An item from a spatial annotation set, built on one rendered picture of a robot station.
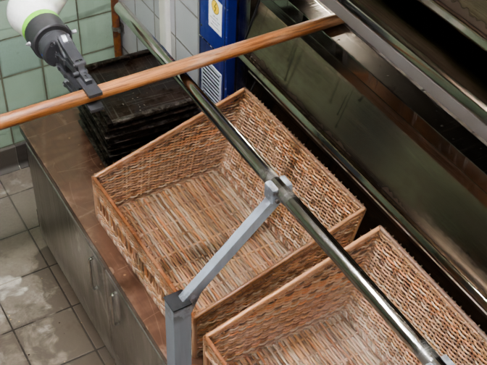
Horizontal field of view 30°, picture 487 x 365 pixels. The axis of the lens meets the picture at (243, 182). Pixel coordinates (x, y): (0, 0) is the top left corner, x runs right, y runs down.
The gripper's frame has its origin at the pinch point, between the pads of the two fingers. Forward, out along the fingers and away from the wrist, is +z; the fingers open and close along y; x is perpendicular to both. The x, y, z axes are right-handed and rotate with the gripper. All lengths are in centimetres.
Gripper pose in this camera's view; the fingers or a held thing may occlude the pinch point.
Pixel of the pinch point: (90, 93)
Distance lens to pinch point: 188.3
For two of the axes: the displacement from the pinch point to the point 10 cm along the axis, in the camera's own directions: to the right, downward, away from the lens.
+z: 5.0, 6.0, -6.2
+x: -8.6, 3.2, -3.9
